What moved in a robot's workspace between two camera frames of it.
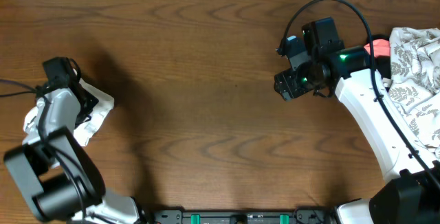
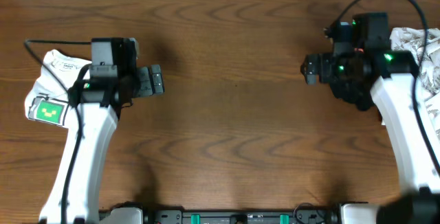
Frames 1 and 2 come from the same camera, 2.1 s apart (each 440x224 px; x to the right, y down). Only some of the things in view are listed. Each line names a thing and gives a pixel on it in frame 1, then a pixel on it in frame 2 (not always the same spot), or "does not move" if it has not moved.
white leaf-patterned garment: (414, 83) does not move
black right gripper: (289, 88) -> (326, 60)
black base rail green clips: (242, 216) does not move
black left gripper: (91, 102) -> (146, 88)
